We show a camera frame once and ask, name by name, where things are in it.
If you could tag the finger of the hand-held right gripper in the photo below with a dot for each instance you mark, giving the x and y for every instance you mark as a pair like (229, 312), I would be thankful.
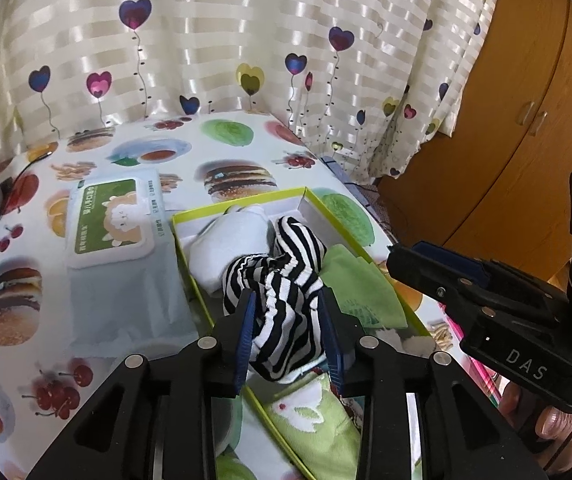
(431, 275)
(466, 260)

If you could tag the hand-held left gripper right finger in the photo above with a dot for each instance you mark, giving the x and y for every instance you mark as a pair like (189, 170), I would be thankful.
(331, 345)

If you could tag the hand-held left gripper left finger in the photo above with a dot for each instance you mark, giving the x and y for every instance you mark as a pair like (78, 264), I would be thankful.
(246, 345)

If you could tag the light green cloth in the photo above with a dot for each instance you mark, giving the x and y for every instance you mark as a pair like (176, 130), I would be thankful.
(366, 285)

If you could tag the black and white striped sock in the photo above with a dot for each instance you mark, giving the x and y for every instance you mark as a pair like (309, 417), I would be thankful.
(286, 280)

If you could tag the green patterned towel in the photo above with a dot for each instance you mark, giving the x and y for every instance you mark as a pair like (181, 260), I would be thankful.
(311, 425)

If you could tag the white grey socks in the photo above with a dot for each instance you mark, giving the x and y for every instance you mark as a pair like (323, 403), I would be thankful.
(226, 250)

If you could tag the shallow lime green box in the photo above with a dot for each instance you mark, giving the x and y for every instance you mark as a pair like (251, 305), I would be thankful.
(316, 205)

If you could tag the person's right hand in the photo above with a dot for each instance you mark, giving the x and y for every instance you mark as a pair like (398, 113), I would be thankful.
(551, 422)

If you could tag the wooden cabinet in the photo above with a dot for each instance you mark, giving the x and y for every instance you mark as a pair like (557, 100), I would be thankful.
(506, 85)

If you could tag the wet wipes pack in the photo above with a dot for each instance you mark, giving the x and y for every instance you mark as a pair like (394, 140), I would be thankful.
(116, 220)

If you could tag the food printed tablecloth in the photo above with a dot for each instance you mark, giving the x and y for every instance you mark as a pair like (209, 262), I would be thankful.
(131, 150)

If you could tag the heart printed curtain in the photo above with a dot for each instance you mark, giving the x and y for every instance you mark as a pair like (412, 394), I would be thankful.
(216, 35)

